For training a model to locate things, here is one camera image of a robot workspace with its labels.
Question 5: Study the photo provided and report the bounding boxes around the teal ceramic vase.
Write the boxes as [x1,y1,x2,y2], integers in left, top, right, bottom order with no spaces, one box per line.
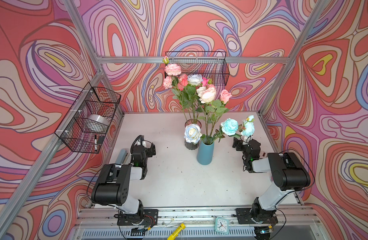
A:
[196,139,214,166]

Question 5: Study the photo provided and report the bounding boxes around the pink glass vase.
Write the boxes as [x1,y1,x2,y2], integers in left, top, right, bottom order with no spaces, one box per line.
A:
[184,119,202,150]

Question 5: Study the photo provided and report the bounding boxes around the pale pink rose stem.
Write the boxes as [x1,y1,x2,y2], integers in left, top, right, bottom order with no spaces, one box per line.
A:
[205,100,229,145]
[211,90,235,143]

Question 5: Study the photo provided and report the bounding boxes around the cream white rose stem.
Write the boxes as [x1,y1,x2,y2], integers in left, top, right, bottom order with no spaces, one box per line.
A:
[196,85,216,145]

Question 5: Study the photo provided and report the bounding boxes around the large pink carnation stem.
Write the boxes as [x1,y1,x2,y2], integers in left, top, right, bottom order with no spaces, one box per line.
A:
[163,56,182,100]

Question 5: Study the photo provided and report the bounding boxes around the dark pink rose stem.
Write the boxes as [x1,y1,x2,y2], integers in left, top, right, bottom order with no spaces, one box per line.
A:
[201,77,209,88]

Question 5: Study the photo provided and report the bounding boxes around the salmon pink rose stem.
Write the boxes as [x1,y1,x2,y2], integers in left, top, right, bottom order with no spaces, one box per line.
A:
[178,74,188,91]

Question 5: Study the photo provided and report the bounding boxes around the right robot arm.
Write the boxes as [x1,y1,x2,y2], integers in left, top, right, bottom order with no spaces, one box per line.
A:
[232,138,311,224]

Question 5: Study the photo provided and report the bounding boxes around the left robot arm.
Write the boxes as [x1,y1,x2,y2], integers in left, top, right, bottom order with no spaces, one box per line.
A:
[91,143,156,218]

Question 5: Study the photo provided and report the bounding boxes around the blue stapler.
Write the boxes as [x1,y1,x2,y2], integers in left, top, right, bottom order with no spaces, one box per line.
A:
[115,149,129,165]

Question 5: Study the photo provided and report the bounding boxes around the grey tape roll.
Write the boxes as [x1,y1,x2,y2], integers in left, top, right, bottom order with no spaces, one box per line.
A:
[88,114,110,126]

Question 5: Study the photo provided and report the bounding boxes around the teal alarm clock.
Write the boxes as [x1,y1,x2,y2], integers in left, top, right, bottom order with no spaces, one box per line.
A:
[214,218,229,235]

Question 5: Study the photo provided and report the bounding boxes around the yellow marker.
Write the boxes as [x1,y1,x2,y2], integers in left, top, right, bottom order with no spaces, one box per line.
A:
[167,223,186,240]

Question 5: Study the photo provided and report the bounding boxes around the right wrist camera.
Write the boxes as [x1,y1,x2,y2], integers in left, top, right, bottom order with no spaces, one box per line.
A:
[243,136,252,145]

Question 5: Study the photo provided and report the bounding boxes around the left wire basket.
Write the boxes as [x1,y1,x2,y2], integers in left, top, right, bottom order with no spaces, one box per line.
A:
[55,83,122,154]

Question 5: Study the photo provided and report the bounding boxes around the wire basket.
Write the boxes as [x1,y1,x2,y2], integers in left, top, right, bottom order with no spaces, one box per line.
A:
[166,50,230,87]
[55,83,122,154]

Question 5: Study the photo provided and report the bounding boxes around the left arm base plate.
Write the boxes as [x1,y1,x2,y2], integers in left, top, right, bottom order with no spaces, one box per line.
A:
[114,209,159,227]

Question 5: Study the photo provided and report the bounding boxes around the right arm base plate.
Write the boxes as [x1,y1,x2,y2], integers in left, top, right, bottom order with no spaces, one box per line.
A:
[232,208,278,225]

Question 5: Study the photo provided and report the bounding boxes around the back wire basket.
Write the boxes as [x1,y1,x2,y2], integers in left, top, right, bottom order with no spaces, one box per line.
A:
[166,50,230,87]

